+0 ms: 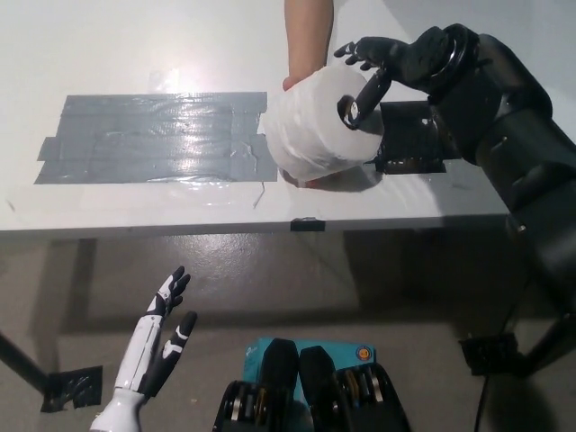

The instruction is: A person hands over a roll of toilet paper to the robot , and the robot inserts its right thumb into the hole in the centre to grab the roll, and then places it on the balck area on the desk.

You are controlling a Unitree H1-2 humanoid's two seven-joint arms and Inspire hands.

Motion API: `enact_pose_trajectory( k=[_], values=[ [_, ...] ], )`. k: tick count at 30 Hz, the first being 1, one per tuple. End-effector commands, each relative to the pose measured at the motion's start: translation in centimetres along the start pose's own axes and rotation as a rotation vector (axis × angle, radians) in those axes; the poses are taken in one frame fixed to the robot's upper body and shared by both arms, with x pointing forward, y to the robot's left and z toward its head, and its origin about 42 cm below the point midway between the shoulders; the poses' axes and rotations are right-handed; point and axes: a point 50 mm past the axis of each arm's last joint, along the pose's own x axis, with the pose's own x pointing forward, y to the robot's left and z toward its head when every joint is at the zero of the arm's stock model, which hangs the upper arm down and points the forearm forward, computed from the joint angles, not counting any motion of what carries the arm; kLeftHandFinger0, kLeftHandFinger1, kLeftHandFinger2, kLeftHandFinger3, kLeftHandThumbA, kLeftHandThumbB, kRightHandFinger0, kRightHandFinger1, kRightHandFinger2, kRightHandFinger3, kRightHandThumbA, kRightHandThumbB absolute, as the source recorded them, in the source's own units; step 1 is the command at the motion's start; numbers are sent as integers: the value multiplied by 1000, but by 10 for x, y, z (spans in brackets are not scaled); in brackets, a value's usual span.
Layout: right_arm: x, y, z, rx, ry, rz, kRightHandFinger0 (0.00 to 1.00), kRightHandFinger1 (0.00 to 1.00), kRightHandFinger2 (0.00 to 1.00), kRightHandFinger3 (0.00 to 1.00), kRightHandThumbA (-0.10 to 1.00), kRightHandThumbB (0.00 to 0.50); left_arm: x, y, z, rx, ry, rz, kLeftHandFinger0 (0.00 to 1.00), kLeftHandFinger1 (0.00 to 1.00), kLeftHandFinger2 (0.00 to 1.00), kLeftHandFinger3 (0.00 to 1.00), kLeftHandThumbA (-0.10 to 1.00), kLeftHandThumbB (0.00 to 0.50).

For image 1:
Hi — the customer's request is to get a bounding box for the black tape square area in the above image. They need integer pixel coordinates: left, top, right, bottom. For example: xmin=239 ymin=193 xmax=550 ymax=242
xmin=372 ymin=101 xmax=461 ymax=175

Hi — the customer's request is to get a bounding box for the clear tape strip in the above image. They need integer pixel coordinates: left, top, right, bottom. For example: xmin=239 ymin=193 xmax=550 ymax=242
xmin=148 ymin=67 xmax=182 ymax=95
xmin=168 ymin=177 xmax=242 ymax=209

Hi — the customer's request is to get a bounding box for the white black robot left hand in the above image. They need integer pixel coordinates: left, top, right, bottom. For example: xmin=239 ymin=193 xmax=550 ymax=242
xmin=88 ymin=265 xmax=199 ymax=432

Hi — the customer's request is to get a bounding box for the person's bare hand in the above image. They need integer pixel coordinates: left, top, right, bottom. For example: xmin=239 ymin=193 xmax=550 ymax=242
xmin=281 ymin=67 xmax=346 ymax=191

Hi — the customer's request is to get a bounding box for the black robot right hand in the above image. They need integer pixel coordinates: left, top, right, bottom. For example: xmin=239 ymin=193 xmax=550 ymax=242
xmin=333 ymin=25 xmax=456 ymax=131

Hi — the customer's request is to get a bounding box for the black metal table leg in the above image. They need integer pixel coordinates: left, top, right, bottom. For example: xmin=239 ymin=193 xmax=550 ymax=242
xmin=0 ymin=331 xmax=49 ymax=397
xmin=512 ymin=310 xmax=576 ymax=380

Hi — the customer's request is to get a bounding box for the grey duct tape patch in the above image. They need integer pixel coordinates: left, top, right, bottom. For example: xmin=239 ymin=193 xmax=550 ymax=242
xmin=33 ymin=91 xmax=278 ymax=185

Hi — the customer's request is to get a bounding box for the white toilet paper roll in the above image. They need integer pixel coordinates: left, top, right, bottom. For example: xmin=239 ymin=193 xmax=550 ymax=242
xmin=264 ymin=62 xmax=385 ymax=184

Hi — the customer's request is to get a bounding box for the black teal robot body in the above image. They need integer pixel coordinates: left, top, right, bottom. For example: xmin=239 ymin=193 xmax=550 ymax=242
xmin=215 ymin=337 xmax=411 ymax=432

